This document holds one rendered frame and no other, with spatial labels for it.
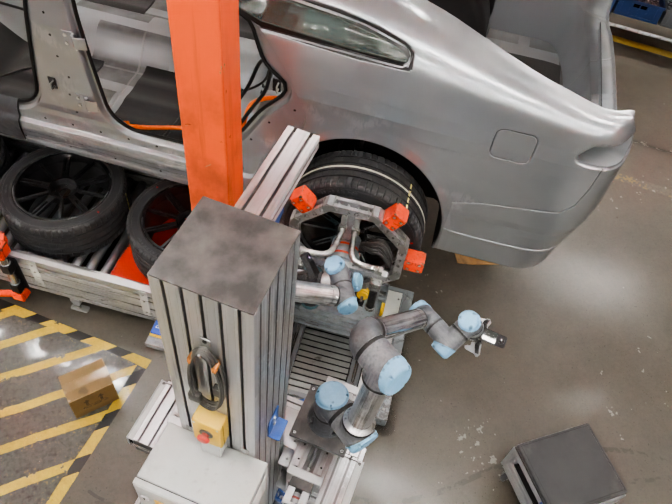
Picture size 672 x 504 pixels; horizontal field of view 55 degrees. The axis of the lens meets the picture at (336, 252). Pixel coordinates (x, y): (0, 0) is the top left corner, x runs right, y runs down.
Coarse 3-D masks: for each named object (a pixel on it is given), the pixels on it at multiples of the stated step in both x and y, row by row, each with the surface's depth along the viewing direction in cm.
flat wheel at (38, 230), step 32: (32, 160) 357; (64, 160) 362; (96, 160) 362; (0, 192) 341; (32, 192) 365; (96, 192) 350; (128, 192) 360; (32, 224) 331; (64, 224) 332; (96, 224) 338; (64, 256) 345
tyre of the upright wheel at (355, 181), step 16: (320, 160) 294; (336, 160) 287; (352, 160) 285; (368, 160) 286; (384, 160) 288; (304, 176) 293; (320, 176) 284; (336, 176) 281; (352, 176) 279; (368, 176) 280; (400, 176) 287; (320, 192) 283; (336, 192) 280; (352, 192) 278; (368, 192) 276; (384, 192) 278; (400, 192) 283; (416, 192) 291; (288, 208) 296; (384, 208) 281; (416, 208) 290; (288, 224) 305; (416, 224) 287; (416, 240) 292
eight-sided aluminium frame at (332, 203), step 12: (324, 204) 277; (336, 204) 276; (348, 204) 280; (360, 204) 277; (300, 216) 286; (312, 216) 284; (360, 216) 276; (372, 216) 274; (300, 228) 301; (384, 228) 278; (396, 240) 282; (408, 240) 287; (396, 264) 295; (396, 276) 301
